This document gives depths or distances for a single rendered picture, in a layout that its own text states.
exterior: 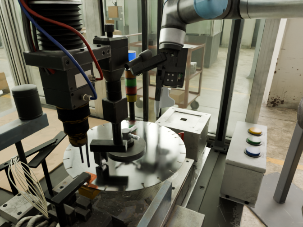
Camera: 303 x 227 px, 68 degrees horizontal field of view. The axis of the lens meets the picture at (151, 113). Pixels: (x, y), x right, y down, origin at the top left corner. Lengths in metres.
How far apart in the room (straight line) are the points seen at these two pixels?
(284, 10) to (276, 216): 1.47
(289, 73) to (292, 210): 2.10
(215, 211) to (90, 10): 0.95
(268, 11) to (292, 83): 3.02
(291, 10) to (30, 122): 0.68
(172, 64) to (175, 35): 0.08
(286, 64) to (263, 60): 2.66
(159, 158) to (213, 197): 0.28
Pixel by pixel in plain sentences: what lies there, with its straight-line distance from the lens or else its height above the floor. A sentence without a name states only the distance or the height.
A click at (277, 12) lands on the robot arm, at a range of 0.65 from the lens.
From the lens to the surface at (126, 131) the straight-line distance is 0.60.
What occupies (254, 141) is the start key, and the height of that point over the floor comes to 0.91.
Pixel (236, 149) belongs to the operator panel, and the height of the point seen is 0.90.
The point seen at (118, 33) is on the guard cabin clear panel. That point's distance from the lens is 1.09.
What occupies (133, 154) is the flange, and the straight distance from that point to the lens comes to 0.59.
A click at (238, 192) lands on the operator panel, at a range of 0.78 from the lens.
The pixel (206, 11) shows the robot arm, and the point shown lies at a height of 1.29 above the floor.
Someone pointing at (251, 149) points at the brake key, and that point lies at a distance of 0.76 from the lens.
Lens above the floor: 1.30
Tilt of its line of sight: 25 degrees down
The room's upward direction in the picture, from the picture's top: straight up
